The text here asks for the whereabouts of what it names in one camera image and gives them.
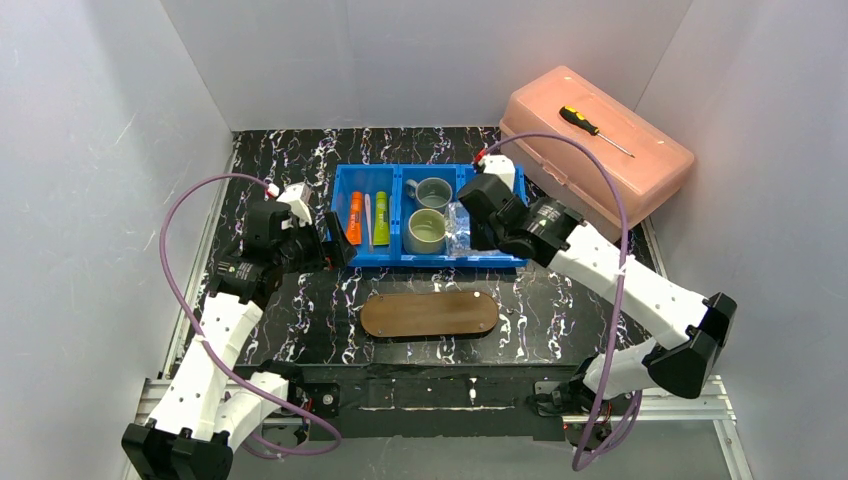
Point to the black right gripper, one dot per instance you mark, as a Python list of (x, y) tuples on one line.
[(481, 225)]

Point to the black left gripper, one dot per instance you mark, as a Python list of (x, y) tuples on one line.
[(324, 245)]

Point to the clear plastic toothbrush holder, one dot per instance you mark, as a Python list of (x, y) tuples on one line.
[(458, 236)]

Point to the blue three-compartment bin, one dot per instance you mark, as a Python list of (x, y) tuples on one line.
[(390, 178)]

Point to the grey-blue ceramic mug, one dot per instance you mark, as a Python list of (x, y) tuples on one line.
[(430, 193)]

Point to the light green ceramic mug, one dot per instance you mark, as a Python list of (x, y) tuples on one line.
[(425, 233)]

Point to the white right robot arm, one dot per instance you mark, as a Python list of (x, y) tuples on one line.
[(687, 330)]

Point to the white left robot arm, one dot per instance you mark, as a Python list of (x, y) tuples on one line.
[(207, 411)]

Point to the orange toothpaste tube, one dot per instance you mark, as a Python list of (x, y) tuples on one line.
[(353, 229)]

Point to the yellow-green toothpaste tube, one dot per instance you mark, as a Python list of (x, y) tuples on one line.
[(381, 232)]

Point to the oval wooden tray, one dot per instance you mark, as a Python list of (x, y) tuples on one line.
[(402, 315)]

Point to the yellow black screwdriver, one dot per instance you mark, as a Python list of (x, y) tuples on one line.
[(577, 119)]

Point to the pink plastic toolbox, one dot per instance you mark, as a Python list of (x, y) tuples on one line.
[(549, 150)]

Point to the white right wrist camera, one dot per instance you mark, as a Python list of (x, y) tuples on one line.
[(500, 166)]

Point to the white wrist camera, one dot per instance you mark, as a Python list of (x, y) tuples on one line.
[(296, 196), (500, 166)]

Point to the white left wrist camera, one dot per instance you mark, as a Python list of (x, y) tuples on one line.
[(296, 196)]

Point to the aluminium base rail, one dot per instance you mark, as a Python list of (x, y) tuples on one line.
[(713, 404)]

